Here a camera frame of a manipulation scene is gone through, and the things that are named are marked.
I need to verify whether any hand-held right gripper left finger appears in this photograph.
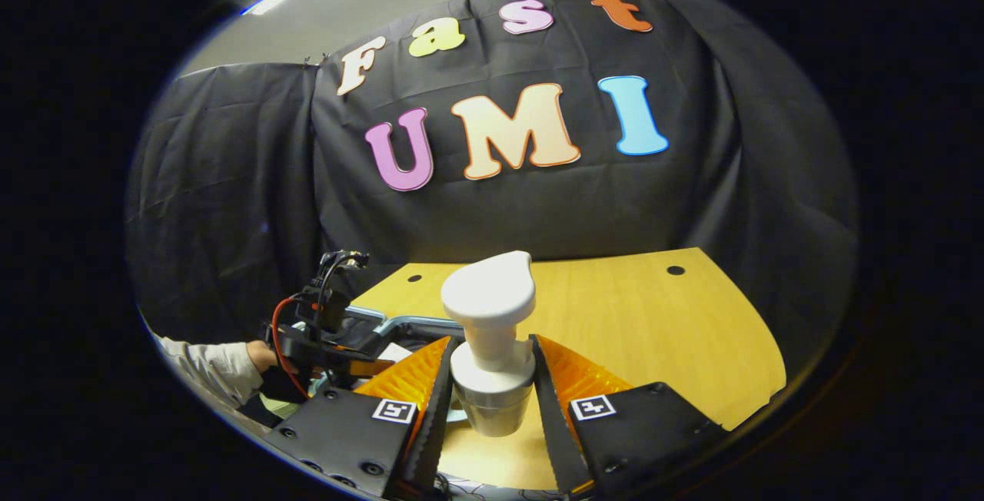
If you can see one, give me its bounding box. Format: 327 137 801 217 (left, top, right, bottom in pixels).
265 334 460 498

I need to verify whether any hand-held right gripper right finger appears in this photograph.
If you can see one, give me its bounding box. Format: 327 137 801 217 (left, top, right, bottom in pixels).
529 333 727 496

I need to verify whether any white pump bottle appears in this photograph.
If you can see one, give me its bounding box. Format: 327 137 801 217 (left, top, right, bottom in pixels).
440 250 537 438

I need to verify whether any black backdrop cloth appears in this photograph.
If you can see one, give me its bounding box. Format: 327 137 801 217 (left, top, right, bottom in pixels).
127 0 859 379

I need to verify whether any red cable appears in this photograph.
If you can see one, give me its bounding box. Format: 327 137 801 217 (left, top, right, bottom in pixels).
271 294 310 400

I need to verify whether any black cable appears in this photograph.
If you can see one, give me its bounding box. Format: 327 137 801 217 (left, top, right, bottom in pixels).
315 251 364 311

